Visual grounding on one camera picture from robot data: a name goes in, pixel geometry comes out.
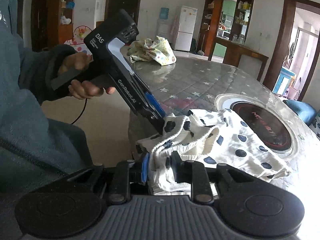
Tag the person's blue grey clothing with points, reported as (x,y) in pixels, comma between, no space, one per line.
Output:
(25,135)

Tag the white refrigerator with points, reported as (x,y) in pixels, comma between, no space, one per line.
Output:
(186,27)

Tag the white plush toy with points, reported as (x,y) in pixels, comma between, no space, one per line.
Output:
(66,20)

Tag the dark wooden door frame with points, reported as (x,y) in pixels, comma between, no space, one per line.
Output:
(277,42)

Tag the water dispenser with blue bottle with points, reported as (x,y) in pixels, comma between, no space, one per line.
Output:
(163,27)

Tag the star print quilted table cover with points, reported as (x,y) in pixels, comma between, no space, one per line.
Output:
(200,80)

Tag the blue sofa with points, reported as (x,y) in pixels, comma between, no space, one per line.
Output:
(300,110)

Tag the wooden shelf with toys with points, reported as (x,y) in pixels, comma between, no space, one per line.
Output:
(55,17)

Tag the colourful children's toy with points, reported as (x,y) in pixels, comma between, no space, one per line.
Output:
(80,33)

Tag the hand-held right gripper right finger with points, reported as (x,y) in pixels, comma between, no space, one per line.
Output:
(178,167)

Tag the person's left hand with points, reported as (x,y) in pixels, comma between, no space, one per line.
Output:
(85,91)

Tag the dark wooden display shelf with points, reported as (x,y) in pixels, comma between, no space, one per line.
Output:
(212,17)

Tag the dark wooden door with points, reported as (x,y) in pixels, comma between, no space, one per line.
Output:
(40,20)
(117,5)

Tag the wooden shelf with bottles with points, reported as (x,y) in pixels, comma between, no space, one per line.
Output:
(243,17)

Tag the dark wooden bar counter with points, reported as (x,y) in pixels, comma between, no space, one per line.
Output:
(240,52)

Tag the round black induction cooktop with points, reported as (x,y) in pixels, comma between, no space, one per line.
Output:
(265,127)

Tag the floral print baby cloth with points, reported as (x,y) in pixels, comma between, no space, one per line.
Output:
(160,52)

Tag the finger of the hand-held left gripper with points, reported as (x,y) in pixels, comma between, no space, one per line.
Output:
(157,125)
(155,105)

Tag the person's left forearm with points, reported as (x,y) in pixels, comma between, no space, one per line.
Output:
(37,75)

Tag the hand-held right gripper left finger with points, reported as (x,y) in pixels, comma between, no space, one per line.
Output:
(145,170)

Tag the blue and white cabinet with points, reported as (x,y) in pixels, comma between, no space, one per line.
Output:
(283,80)

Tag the white polka dot pants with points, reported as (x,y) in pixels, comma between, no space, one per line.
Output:
(225,142)

